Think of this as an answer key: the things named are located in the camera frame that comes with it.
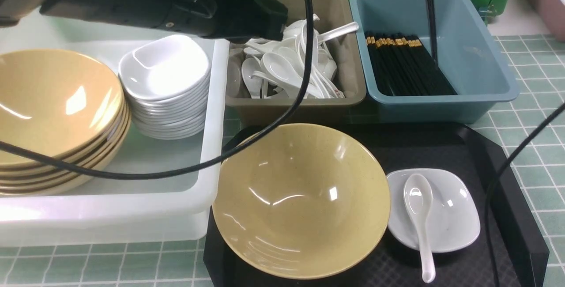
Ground white translucent plastic bin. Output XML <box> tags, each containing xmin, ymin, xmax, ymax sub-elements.
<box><xmin>0</xmin><ymin>11</ymin><xmax>230</xmax><ymax>247</ymax></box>

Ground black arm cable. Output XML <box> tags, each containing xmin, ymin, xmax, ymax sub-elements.
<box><xmin>424</xmin><ymin>0</ymin><xmax>565</xmax><ymax>287</ymax></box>
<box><xmin>0</xmin><ymin>0</ymin><xmax>314</xmax><ymax>180</ymax></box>

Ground white square sauce dish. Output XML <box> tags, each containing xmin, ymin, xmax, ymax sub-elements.
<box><xmin>387</xmin><ymin>168</ymin><xmax>481</xmax><ymax>253</ymax></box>

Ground top stacked yellow bowl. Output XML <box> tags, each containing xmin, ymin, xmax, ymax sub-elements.
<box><xmin>0</xmin><ymin>49</ymin><xmax>124</xmax><ymax>158</ymax></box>

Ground brown plastic spoon bin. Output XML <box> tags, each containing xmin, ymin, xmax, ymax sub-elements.
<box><xmin>226</xmin><ymin>0</ymin><xmax>367</xmax><ymax>126</ymax></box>

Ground stack of yellow bowls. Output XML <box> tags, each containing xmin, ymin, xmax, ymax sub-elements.
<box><xmin>0</xmin><ymin>102</ymin><xmax>132</xmax><ymax>196</ymax></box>

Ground black plastic serving tray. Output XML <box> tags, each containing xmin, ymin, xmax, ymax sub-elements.
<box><xmin>203</xmin><ymin>123</ymin><xmax>550</xmax><ymax>287</ymax></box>

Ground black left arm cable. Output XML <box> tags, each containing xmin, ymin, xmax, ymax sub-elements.
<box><xmin>0</xmin><ymin>0</ymin><xmax>314</xmax><ymax>180</ymax></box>

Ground pile of white spoons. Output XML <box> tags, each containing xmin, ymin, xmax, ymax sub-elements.
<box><xmin>229</xmin><ymin>19</ymin><xmax>359</xmax><ymax>98</ymax></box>

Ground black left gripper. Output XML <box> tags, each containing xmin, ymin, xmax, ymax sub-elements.
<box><xmin>168</xmin><ymin>0</ymin><xmax>288</xmax><ymax>44</ymax></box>

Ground stack of white dishes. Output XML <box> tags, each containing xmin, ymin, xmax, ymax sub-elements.
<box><xmin>118</xmin><ymin>35</ymin><xmax>211</xmax><ymax>140</ymax></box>

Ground blue plastic chopstick bin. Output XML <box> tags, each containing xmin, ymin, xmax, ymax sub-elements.
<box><xmin>350</xmin><ymin>0</ymin><xmax>520</xmax><ymax>124</ymax></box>

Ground bundle of black chopsticks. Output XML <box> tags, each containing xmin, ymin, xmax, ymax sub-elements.
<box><xmin>365</xmin><ymin>32</ymin><xmax>457</xmax><ymax>97</ymax></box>

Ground white ceramic soup spoon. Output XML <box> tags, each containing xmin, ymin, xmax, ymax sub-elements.
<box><xmin>403</xmin><ymin>173</ymin><xmax>436</xmax><ymax>283</ymax></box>

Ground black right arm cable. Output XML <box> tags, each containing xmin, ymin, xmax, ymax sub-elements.
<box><xmin>424</xmin><ymin>0</ymin><xmax>565</xmax><ymax>287</ymax></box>

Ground yellow noodle bowl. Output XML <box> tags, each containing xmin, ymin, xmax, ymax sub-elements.
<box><xmin>212</xmin><ymin>123</ymin><xmax>391</xmax><ymax>280</ymax></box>

